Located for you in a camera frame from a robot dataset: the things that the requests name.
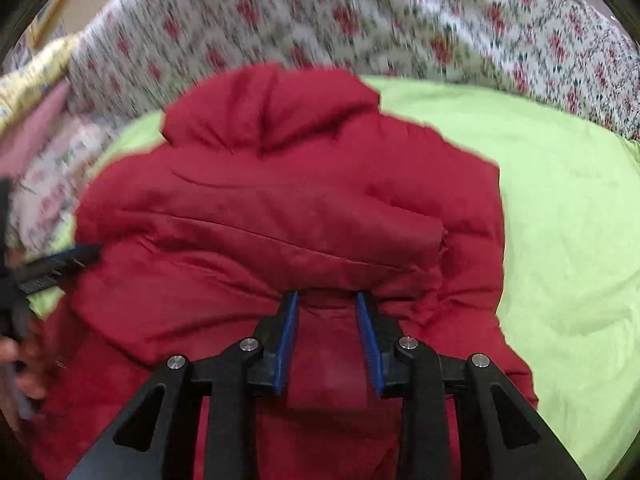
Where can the red quilted blanket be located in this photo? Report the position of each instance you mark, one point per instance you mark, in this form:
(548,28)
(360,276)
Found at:
(275,210)

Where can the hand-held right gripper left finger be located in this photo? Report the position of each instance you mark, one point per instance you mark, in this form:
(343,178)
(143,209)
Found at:
(287,340)

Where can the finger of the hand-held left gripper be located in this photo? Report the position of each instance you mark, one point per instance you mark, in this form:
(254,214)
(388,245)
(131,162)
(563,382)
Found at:
(60,266)

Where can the pastel floral pillow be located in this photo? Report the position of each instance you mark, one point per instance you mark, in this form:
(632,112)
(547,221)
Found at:
(50,185)

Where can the person's left hand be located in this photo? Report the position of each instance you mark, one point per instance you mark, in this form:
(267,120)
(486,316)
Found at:
(32,360)

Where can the pink pillow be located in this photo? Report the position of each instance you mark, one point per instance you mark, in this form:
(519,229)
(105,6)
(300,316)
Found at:
(30,135)

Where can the red rose floral blanket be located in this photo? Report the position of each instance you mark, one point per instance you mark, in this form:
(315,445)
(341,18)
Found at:
(350,15)

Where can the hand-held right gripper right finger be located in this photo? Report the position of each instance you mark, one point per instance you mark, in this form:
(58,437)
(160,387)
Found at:
(370,345)

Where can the lime green bed sheet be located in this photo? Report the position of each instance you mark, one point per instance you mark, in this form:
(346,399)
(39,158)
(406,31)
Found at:
(575,235)

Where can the yellow floral cloth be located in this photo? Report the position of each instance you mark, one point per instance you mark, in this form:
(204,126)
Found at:
(35,75)

